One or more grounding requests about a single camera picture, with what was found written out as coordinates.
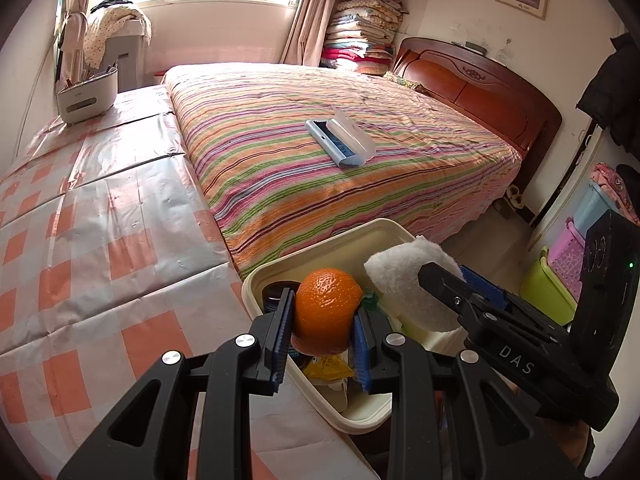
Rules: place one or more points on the blue and white lint brush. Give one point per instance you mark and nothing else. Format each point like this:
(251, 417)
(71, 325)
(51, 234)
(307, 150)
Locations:
(345, 142)

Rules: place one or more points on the dotted cream blanket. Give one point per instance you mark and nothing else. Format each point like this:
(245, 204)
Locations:
(107, 30)

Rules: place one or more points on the grey cabinet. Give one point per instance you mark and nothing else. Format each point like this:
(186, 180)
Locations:
(130, 55)

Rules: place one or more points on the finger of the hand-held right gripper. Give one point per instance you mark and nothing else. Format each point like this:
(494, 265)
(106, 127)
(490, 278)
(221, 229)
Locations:
(445, 285)
(485, 287)

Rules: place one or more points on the black round jar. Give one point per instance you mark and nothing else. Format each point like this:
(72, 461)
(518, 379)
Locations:
(275, 295)

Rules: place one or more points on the pair of slippers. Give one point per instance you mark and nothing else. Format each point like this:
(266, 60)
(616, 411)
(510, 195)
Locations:
(514, 197)

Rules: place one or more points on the green plastic storage bin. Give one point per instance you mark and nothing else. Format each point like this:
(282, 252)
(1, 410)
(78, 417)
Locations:
(542, 290)

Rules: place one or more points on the pink folded cloth pile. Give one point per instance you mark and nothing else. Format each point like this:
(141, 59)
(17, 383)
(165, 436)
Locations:
(607, 180)

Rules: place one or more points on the small dark object on headboard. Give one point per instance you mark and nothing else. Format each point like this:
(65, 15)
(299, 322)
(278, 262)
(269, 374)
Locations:
(475, 47)

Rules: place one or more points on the cream plastic trash bin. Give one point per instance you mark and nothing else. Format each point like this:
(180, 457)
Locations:
(370, 240)

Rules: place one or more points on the patterned pillow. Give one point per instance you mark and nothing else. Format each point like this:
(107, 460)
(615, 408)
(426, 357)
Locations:
(400, 80)

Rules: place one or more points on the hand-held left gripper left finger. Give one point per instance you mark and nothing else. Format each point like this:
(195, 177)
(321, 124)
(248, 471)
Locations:
(281, 340)

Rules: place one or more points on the orange checkered tablecloth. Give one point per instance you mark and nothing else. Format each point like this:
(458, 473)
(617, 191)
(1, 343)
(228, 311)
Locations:
(125, 210)

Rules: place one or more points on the stack of folded quilts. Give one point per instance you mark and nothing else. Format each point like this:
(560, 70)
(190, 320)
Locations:
(362, 35)

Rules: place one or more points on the pink plastic basket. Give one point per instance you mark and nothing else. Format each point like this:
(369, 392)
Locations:
(567, 260)

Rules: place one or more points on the wooden bed headboard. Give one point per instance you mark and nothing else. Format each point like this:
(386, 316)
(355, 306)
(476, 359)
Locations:
(475, 90)

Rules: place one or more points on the yellow snack packet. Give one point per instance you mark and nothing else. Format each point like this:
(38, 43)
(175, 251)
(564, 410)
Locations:
(327, 367)

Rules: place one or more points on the white desktop organizer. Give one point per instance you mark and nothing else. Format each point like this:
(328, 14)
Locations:
(85, 100)

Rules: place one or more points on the blue plastic storage bin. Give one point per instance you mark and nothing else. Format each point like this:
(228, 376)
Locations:
(592, 210)

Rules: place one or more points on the dark hanging jacket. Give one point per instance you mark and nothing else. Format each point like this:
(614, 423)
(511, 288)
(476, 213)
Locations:
(612, 90)

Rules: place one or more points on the white fluffy cloth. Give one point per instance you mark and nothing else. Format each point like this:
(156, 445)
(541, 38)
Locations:
(400, 280)

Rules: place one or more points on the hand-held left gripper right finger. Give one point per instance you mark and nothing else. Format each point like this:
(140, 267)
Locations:
(362, 355)

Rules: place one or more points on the orange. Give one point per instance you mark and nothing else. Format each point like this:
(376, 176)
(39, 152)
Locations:
(325, 305)

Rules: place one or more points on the pale pink hanging cloth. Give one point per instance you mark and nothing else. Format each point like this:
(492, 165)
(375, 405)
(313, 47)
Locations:
(72, 40)

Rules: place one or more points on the striped bed cover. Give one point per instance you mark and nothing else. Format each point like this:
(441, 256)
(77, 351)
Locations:
(280, 170)

